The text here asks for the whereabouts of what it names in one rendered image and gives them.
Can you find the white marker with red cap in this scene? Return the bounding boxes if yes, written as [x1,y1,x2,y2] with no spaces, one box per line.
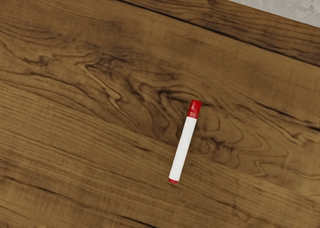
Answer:
[167,99,203,184]

